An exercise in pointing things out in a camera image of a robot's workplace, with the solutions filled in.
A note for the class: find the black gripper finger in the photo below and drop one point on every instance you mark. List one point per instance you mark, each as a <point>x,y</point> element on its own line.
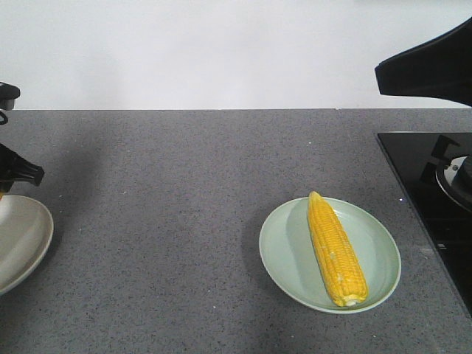
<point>439,68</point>
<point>14,168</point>

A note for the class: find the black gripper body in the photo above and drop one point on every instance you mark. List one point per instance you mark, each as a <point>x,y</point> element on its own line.
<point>8,95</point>

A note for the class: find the black gas stove top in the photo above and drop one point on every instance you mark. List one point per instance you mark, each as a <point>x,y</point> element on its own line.
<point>414,157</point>

